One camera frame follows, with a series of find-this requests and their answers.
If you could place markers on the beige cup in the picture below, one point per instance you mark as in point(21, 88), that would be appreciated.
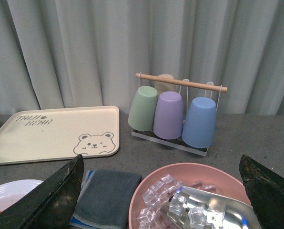
point(163, 87)

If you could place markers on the clear acrylic cup rack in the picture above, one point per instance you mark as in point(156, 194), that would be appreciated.
point(178, 142)

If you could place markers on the grey curtain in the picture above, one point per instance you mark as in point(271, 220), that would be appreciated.
point(75, 53)

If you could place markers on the blue cup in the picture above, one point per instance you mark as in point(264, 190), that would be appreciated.
point(199, 126)

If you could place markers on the purple cup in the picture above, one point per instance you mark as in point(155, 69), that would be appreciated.
point(168, 120)

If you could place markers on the grey folded cloth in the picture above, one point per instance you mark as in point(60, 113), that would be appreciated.
point(105, 199)

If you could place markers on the clear fake ice cubes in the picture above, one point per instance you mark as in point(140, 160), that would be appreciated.
point(154, 199)

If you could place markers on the white round plate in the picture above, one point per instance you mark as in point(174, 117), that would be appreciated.
point(12, 192)

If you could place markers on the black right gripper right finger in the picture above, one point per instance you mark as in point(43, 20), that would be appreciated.
point(265, 190)

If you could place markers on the metal ice scoop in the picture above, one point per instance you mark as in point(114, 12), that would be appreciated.
point(191, 208)

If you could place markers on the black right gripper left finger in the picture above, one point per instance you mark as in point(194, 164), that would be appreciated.
point(51, 204)

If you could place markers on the beige bear tray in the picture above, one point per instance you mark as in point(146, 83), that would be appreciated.
point(58, 134)

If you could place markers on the pink bowl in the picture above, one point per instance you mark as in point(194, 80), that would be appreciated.
point(188, 173)

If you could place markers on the light green cup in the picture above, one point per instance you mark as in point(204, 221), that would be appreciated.
point(141, 116)

